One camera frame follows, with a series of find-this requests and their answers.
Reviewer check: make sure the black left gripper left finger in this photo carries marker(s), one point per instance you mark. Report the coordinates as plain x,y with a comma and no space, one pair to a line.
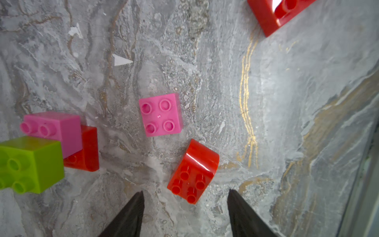
128,222

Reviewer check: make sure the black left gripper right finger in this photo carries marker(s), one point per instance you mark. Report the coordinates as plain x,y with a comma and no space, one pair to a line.
245,222

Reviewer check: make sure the red lego brick base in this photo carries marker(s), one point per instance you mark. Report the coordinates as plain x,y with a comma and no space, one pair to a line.
88,158

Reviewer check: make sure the pink lego brick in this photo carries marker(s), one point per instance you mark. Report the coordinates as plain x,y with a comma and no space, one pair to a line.
161,115
65,128

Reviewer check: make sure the lime green lego brick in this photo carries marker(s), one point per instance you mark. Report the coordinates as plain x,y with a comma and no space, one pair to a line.
30,164

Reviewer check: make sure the red curved lego brick centre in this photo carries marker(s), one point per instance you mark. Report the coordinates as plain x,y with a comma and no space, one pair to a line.
194,173

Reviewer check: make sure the red lego brick front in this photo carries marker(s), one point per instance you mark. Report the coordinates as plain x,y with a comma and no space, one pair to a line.
272,15

